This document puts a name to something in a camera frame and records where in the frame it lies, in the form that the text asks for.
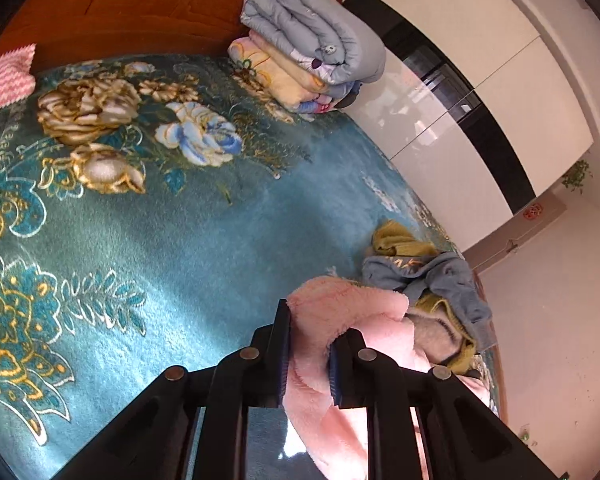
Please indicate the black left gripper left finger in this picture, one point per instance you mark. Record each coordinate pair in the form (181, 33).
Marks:
(192, 425)

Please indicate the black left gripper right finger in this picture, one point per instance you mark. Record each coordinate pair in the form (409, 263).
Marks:
(424, 425)

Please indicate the pink fleece garment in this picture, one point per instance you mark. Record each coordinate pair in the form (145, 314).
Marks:
(321, 310)

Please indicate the grey fleece garment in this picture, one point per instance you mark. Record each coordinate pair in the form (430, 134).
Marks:
(435, 335)

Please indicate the blue-grey sweatshirt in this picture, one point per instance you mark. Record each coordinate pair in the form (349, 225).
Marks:
(445, 275)

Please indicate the yellow knit sweater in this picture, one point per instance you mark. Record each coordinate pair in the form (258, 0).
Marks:
(394, 240)

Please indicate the teal floral bed blanket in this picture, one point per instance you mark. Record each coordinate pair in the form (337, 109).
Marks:
(153, 211)

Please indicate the red door decoration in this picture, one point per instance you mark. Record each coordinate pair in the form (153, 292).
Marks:
(533, 211)

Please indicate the white room door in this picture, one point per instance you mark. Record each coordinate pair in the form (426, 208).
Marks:
(512, 235)

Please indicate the green hanging plant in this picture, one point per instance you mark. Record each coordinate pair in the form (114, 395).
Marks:
(575, 177)

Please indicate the white black glossy wardrobe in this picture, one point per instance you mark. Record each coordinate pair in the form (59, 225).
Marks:
(473, 109)

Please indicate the folded cream patterned blanket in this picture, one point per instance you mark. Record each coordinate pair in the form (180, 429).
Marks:
(271, 74)

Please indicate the pink white zigzag pillow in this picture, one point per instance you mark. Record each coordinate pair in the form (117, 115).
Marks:
(16, 81)

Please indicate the folded blue-grey quilt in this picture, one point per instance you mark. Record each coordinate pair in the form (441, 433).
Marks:
(321, 35)

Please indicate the wooden headboard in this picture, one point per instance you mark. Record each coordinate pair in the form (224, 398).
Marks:
(70, 31)

